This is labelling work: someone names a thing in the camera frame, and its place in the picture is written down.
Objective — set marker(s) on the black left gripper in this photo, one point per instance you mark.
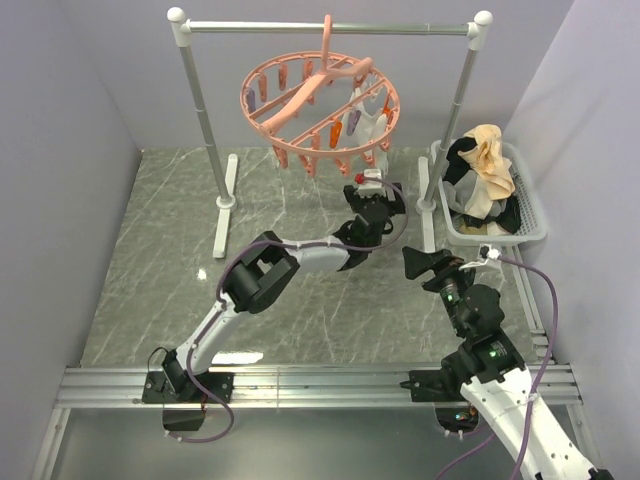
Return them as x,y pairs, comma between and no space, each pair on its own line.
395,207

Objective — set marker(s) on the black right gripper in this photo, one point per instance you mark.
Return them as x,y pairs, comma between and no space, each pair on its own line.
416,262

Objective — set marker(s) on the cream underwear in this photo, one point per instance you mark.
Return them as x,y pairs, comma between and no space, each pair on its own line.
362,128

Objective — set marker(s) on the grey white underwear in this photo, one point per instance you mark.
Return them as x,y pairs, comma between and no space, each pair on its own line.
469,196

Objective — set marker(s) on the black underwear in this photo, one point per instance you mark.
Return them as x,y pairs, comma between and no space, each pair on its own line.
457,166

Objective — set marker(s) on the beige underwear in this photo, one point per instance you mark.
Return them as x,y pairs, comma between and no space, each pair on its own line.
487,160

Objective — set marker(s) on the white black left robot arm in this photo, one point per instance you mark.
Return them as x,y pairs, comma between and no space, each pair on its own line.
255,279

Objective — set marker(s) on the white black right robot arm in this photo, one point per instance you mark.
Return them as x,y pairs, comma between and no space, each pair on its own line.
488,372

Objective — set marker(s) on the pink round clip hanger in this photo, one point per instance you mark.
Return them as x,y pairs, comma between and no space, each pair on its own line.
297,102

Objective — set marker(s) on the clothes pile in basket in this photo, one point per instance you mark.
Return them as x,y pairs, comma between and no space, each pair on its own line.
507,222

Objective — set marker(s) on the white plastic laundry basket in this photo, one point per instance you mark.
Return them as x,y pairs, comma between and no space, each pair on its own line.
534,226

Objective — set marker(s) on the white metal drying rack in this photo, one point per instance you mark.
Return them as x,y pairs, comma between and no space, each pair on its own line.
226,168

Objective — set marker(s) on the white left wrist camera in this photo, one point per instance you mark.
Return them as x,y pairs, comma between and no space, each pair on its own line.
370,183

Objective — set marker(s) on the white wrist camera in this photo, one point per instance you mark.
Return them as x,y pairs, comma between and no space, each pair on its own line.
370,183
488,258

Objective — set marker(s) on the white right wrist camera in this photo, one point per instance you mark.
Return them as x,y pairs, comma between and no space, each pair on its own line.
488,258

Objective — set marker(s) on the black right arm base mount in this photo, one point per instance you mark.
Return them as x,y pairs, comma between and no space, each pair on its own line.
453,413

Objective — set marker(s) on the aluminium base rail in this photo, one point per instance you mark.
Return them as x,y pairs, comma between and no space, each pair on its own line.
339,386

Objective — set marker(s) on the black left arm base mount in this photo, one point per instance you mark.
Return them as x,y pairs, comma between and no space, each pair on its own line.
184,412

